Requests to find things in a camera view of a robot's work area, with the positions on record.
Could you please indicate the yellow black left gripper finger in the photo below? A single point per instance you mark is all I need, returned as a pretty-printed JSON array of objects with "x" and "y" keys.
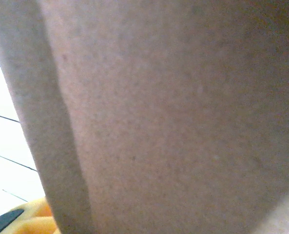
[{"x": 25, "y": 219}]

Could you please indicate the brown cardboard paper box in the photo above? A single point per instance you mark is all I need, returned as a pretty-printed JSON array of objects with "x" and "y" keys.
[{"x": 159, "y": 109}]

